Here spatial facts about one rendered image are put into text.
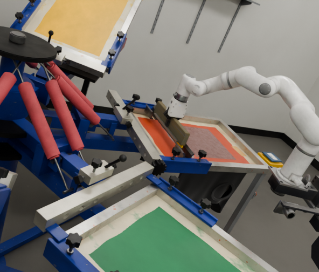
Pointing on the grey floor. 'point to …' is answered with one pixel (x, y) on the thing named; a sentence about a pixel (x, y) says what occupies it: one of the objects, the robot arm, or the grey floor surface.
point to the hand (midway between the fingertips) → (170, 123)
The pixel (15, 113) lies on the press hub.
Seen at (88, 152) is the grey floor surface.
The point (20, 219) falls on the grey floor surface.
